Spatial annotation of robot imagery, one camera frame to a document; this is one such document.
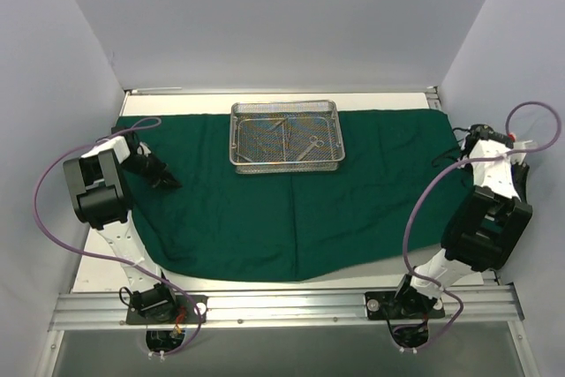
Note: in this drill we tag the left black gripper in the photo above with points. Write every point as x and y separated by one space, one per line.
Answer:
155 171

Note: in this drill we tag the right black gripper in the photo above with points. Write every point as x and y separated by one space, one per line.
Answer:
522 175

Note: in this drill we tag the green surgical cloth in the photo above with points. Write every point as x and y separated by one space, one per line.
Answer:
291 227

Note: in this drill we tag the metal mesh instrument tray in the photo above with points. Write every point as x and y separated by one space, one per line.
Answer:
253 150

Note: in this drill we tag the surgical scissors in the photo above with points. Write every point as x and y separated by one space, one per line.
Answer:
313 143

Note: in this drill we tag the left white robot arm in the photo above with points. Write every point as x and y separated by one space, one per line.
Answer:
102 198

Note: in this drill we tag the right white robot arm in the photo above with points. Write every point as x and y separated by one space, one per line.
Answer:
485 228

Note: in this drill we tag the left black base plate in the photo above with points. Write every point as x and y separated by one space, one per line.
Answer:
185 308

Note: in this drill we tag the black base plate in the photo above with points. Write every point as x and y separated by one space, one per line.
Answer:
185 308
380 305

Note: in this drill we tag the aluminium right side rail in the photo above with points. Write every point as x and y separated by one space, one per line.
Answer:
476 279

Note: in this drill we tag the aluminium rail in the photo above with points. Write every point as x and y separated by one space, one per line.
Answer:
278 309
476 279

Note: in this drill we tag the aluminium front rail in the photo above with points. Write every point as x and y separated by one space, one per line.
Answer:
278 309

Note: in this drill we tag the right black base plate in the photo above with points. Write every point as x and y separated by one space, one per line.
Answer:
380 305

